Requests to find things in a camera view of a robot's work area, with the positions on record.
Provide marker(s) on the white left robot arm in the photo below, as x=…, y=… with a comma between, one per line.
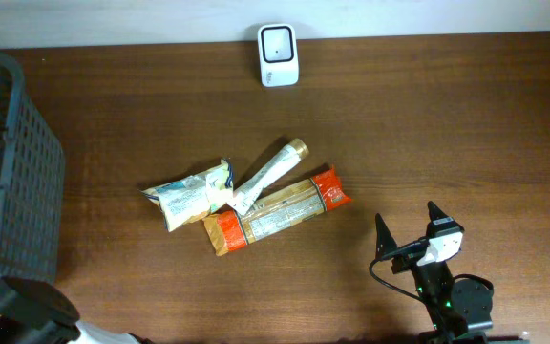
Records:
x=37, y=312

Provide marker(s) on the white barcode scanner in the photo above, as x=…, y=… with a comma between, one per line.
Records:
x=278, y=53

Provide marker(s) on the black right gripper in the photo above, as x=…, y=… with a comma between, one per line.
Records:
x=386, y=242

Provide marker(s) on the white tube gold cap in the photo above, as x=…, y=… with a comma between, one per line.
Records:
x=287, y=158

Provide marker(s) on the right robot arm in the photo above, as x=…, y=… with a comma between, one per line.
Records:
x=458, y=306

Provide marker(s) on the orange spaghetti packet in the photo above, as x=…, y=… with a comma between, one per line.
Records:
x=299, y=202

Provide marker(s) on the grey plastic basket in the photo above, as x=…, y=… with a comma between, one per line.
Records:
x=32, y=169

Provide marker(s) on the cream snack bag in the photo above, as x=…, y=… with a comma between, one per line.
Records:
x=194, y=197

